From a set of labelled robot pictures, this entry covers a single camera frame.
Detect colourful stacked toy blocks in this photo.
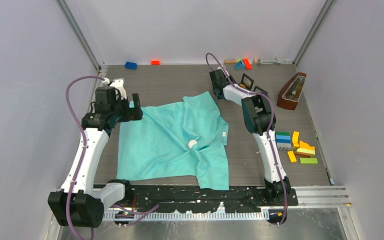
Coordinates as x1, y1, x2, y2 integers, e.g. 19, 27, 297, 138
295, 140, 318, 165

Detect silver round brooch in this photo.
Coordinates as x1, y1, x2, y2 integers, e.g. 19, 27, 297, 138
188, 139, 198, 149

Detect teal t-shirt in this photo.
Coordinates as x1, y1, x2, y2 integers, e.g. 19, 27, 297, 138
116, 92, 229, 191

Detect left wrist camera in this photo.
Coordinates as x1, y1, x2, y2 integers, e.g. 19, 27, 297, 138
103, 78, 127, 100

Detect yellow arch toy block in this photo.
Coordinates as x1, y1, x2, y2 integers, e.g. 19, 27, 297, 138
292, 131, 300, 149

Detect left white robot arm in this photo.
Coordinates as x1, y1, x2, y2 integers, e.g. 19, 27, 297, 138
47, 86, 143, 228

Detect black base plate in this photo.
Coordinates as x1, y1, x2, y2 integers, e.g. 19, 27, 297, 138
115, 185, 285, 214

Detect orange-red toy brick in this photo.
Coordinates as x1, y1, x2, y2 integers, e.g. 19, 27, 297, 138
242, 58, 252, 70

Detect black brooch display case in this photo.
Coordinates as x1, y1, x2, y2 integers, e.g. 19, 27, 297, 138
253, 86, 268, 96

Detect black case with gold brooch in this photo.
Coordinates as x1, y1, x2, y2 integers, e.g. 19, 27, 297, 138
239, 73, 254, 91

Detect yellow toy brick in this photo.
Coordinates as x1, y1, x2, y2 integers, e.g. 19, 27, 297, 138
287, 150, 297, 163

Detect brown wooden metronome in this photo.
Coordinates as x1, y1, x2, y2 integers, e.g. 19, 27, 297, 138
276, 72, 307, 111

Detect wooden toy block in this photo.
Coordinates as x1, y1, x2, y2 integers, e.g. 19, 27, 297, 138
224, 59, 240, 64

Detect teal toy block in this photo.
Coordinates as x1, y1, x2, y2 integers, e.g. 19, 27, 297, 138
234, 60, 246, 70

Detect blue toy brick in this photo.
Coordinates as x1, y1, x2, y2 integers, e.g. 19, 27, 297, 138
124, 61, 138, 70

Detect stacked green blue grey bricks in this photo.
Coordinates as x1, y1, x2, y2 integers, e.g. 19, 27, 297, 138
275, 131, 292, 151

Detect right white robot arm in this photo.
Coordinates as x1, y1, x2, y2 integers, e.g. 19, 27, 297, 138
209, 68, 291, 205

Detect small orange toy brick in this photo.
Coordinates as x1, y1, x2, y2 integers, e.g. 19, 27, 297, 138
150, 60, 160, 65

